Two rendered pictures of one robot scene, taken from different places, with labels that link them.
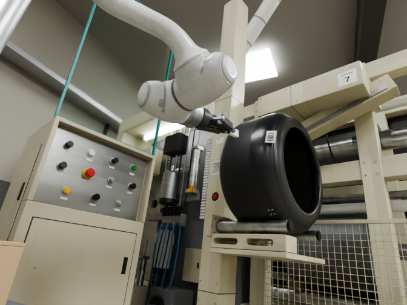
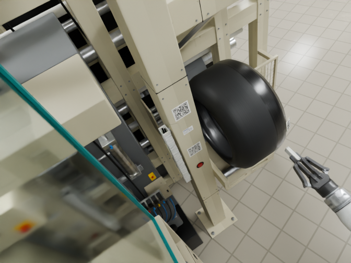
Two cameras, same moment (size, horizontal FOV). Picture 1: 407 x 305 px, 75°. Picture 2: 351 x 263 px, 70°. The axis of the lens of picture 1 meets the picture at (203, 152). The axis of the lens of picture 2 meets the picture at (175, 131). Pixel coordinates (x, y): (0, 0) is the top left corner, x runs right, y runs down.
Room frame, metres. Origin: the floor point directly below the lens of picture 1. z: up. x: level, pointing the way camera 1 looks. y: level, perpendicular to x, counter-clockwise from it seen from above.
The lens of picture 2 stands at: (1.03, 0.51, 2.24)
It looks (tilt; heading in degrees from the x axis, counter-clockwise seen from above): 51 degrees down; 303
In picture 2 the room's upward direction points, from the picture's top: 23 degrees counter-clockwise
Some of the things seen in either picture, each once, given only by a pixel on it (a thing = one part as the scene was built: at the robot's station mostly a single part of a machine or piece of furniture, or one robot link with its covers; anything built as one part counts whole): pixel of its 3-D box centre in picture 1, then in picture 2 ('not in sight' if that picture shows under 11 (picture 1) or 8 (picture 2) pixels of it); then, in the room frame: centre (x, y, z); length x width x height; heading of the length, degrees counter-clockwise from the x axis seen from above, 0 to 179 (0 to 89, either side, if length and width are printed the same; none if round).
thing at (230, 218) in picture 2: not in sight; (215, 215); (1.39, -0.13, 0.01); 0.27 x 0.27 x 0.02; 45
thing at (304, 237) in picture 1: (283, 235); not in sight; (1.32, -0.43, 0.90); 0.35 x 0.05 x 0.05; 45
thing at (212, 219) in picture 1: (235, 230); (207, 160); (1.35, -0.20, 0.90); 0.40 x 0.03 x 0.10; 135
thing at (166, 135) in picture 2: (209, 176); (177, 157); (1.43, -0.05, 1.19); 0.05 x 0.04 x 0.48; 135
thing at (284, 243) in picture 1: (249, 242); (245, 165); (1.13, -0.23, 0.83); 0.36 x 0.09 x 0.06; 45
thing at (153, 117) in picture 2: not in sight; (165, 112); (1.65, -0.43, 1.05); 0.20 x 0.15 x 0.30; 45
